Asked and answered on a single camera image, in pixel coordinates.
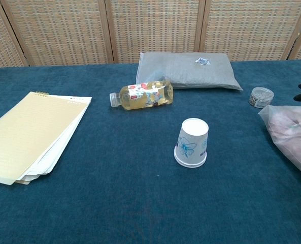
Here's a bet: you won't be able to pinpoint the clear plastic bag pink contents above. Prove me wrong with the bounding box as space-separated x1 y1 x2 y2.
257 105 301 181

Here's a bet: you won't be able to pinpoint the blue table cloth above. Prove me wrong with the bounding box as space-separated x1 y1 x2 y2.
0 59 301 244

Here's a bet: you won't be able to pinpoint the yellow lined spiral notepad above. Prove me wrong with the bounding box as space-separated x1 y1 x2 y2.
0 90 89 186

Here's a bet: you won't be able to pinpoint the white paper cup blue flower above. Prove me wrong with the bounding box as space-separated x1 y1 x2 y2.
174 117 209 165
174 154 207 169

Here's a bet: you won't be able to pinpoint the grey padded mailer bag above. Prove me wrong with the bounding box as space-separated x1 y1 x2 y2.
136 52 244 92

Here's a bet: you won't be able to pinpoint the small clear jar of clips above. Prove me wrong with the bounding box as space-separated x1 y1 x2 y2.
248 86 275 109

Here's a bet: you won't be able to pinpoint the clear bottle with yellow drink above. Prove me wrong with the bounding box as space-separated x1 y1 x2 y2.
109 80 174 111

